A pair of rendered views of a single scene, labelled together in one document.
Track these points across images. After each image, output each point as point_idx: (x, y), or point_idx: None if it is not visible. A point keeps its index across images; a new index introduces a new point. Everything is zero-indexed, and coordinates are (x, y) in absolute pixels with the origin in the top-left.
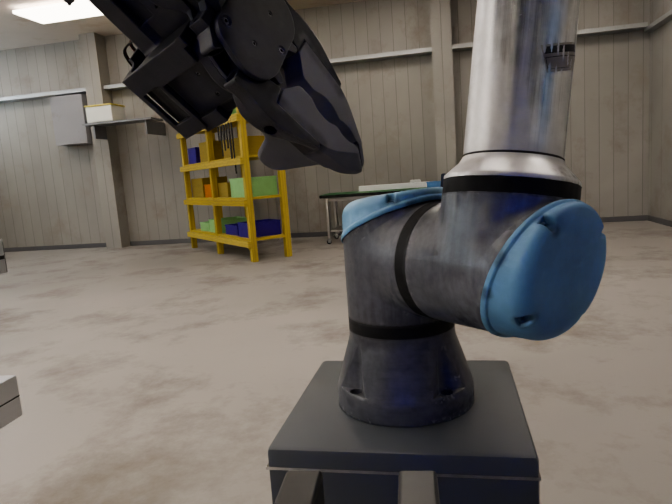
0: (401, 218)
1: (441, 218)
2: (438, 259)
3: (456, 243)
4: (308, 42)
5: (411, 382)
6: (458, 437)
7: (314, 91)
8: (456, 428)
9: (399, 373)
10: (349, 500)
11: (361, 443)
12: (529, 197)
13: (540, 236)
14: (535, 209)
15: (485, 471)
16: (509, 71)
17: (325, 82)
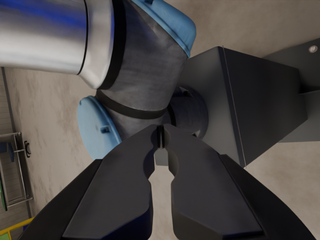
0: (119, 120)
1: (130, 85)
2: (159, 85)
3: (154, 70)
4: (60, 230)
5: (190, 108)
6: (209, 83)
7: (151, 185)
8: (202, 86)
9: (188, 114)
10: (244, 127)
11: (225, 125)
12: (127, 12)
13: (162, 2)
14: (135, 9)
15: (225, 68)
16: (4, 10)
17: (117, 176)
